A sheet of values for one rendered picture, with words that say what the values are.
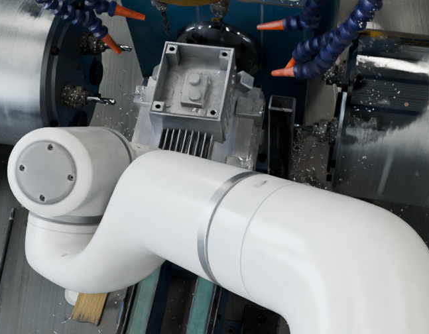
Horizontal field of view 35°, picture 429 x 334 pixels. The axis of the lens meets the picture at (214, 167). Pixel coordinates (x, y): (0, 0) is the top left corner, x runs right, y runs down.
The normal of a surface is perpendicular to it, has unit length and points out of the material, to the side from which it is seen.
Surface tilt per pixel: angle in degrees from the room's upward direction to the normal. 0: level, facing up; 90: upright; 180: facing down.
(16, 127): 77
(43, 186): 32
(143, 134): 0
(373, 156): 58
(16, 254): 0
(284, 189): 42
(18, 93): 47
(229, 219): 36
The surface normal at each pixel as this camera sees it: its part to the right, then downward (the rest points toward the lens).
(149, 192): -0.67, -0.34
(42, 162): -0.16, 0.07
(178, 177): -0.43, -0.73
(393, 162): -0.20, 0.52
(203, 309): -0.07, -0.44
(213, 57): -0.17, 0.89
